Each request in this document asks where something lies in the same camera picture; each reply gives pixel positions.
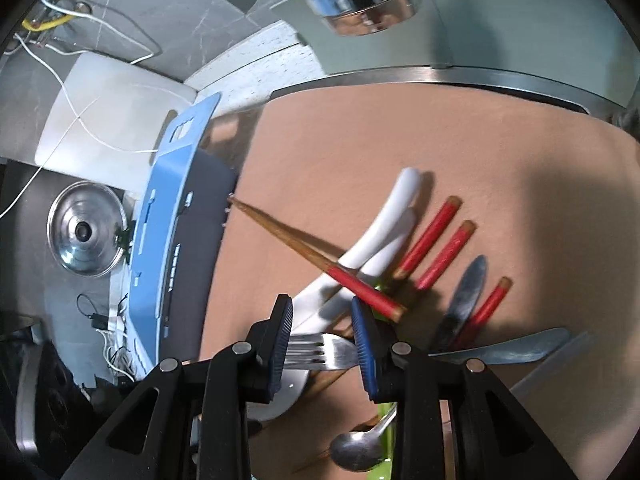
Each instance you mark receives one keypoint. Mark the steel fork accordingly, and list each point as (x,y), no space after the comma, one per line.
(320,352)

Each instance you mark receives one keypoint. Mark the black gas stove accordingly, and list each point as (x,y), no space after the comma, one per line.
(55,385)

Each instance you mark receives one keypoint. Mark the blue plastic basket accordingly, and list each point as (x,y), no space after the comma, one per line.
(160,220)

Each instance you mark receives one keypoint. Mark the white ceramic spoon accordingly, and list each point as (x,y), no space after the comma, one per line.
(392,245)
(395,205)

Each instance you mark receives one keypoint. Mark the white cutting board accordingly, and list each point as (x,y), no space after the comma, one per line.
(115,90)

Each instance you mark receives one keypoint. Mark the peach table mat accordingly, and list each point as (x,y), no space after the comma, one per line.
(350,160)

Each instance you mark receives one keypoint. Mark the black power adapter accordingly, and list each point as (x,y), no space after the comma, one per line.
(97,319)

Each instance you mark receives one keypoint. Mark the green lid holder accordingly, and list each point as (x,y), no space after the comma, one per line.
(124,240)

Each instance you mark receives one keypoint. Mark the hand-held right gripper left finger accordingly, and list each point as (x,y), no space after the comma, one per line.
(280,345)

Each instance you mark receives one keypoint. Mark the green plastic piece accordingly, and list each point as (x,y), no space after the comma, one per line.
(386,460)

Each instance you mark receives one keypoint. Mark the steel pot lid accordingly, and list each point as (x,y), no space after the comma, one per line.
(85,230)

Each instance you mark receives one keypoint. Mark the steel spoon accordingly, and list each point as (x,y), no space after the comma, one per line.
(355,450)

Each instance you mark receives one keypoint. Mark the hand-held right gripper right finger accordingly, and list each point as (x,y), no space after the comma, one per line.
(362,350)

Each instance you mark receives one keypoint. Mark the steel table knife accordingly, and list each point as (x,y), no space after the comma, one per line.
(465,295)

